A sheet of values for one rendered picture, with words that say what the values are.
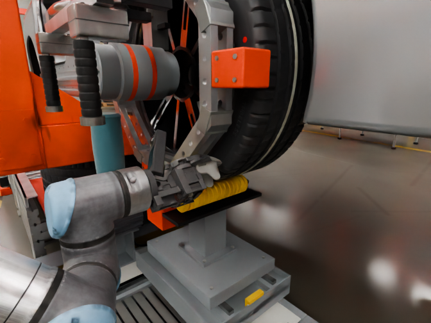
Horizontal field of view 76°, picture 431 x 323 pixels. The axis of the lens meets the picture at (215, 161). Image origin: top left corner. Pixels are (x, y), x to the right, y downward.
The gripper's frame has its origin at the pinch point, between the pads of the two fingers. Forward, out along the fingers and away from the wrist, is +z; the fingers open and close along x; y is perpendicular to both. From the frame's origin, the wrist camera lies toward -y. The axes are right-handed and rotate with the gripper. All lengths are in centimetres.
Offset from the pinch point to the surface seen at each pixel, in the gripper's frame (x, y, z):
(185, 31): 10.1, -35.6, 4.5
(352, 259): -42, 48, 83
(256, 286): -36, 33, 21
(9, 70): -29, -62, -33
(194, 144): 3.1, -4.0, -6.0
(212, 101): 14.6, -6.6, -5.5
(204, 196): -13.0, 3.7, 1.6
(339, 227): -56, 34, 110
